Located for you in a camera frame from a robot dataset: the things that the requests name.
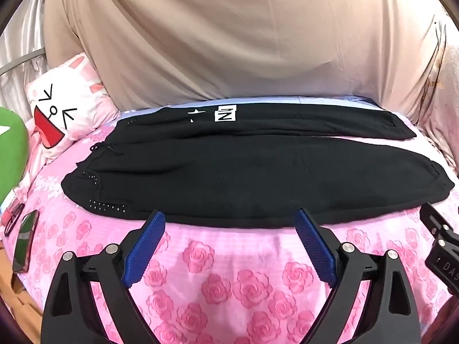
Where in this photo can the black smartphone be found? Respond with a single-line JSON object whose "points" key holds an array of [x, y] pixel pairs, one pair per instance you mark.
{"points": [[25, 240]]}

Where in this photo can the black pants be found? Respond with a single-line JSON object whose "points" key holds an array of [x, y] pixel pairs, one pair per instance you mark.
{"points": [[233, 168]]}

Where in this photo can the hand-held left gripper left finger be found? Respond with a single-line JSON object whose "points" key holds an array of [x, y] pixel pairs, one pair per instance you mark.
{"points": [[143, 247]]}

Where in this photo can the dark framed eyeglasses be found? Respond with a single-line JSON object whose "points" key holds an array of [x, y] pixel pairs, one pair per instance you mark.
{"points": [[13, 218]]}

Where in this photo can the green plush toy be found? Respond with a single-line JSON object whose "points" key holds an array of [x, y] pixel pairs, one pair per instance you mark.
{"points": [[10, 150]]}

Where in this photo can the pale floral quilt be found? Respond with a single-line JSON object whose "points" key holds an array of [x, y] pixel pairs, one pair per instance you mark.
{"points": [[441, 96]]}

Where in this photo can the cartoon rabbit face pillow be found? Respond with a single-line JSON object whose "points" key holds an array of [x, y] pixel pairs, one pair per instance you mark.
{"points": [[68, 96]]}

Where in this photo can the white satin curtain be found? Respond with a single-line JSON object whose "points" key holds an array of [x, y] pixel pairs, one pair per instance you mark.
{"points": [[25, 36]]}

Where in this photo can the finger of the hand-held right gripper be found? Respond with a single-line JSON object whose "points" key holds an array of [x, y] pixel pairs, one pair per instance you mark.
{"points": [[439, 227]]}

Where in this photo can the pink rose print bedsheet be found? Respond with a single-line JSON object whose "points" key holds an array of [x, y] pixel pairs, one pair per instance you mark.
{"points": [[233, 258]]}

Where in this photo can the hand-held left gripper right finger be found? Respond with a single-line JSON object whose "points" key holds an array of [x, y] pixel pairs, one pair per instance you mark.
{"points": [[315, 247]]}

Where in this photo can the beige cloth backdrop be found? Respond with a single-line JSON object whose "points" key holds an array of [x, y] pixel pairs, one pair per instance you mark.
{"points": [[233, 36]]}

